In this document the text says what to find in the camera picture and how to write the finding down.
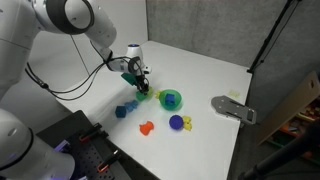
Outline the purple ball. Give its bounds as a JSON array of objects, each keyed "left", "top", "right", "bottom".
[{"left": 168, "top": 114, "right": 184, "bottom": 131}]

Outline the grey metal plate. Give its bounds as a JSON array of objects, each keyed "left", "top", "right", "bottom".
[{"left": 210, "top": 95, "right": 258, "bottom": 126}]

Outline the dark blue block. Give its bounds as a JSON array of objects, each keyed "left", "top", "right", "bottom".
[{"left": 164, "top": 93, "right": 177, "bottom": 107}]

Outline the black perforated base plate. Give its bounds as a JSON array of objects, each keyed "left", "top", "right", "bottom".
[{"left": 36, "top": 109, "right": 161, "bottom": 180}]

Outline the orange toy figure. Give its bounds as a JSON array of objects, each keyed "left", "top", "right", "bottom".
[{"left": 138, "top": 120, "right": 155, "bottom": 137}]

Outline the lime green block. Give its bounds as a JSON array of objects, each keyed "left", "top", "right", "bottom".
[{"left": 145, "top": 86, "right": 155, "bottom": 98}]

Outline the yellow toy figure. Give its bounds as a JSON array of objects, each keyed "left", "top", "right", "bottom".
[{"left": 181, "top": 115, "right": 193, "bottom": 132}]

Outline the green translucent bowl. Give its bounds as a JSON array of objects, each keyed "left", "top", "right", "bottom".
[{"left": 158, "top": 88, "right": 183, "bottom": 111}]

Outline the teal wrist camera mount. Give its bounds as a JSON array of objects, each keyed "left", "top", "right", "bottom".
[{"left": 120, "top": 72, "right": 138, "bottom": 88}]

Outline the light blue toy figure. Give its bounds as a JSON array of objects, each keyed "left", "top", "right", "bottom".
[{"left": 123, "top": 99, "right": 140, "bottom": 113}]

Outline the wooden toy shelf with bins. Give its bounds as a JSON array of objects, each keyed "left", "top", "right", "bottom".
[{"left": 256, "top": 70, "right": 320, "bottom": 164}]

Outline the black orange clamp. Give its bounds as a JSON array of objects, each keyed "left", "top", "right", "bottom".
[
  {"left": 97, "top": 149, "right": 123, "bottom": 174},
  {"left": 78, "top": 122, "right": 103, "bottom": 143}
]

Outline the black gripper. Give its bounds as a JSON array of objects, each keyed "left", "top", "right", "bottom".
[{"left": 129, "top": 56, "right": 151, "bottom": 94}]

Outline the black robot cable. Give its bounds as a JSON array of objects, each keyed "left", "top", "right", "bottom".
[{"left": 24, "top": 39, "right": 134, "bottom": 102}]

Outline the black tripod leg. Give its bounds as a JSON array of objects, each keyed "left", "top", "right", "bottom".
[{"left": 238, "top": 119, "right": 320, "bottom": 180}]

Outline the black vertical pole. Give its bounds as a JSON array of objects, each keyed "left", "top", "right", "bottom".
[{"left": 246, "top": 0, "right": 299, "bottom": 74}]

